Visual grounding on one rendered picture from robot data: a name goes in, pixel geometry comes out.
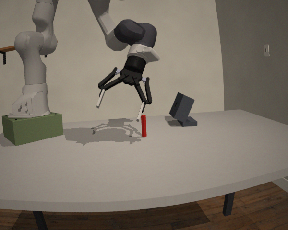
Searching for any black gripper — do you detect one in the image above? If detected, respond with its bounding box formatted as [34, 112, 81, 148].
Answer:
[96, 55, 152, 122]

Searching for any red cylinder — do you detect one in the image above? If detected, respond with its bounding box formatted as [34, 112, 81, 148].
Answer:
[141, 115, 147, 137]

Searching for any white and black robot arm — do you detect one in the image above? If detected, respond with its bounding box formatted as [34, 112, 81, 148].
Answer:
[8, 0, 160, 118]

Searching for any grey flat panel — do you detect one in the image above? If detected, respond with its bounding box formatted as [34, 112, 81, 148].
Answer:
[169, 92, 197, 127]

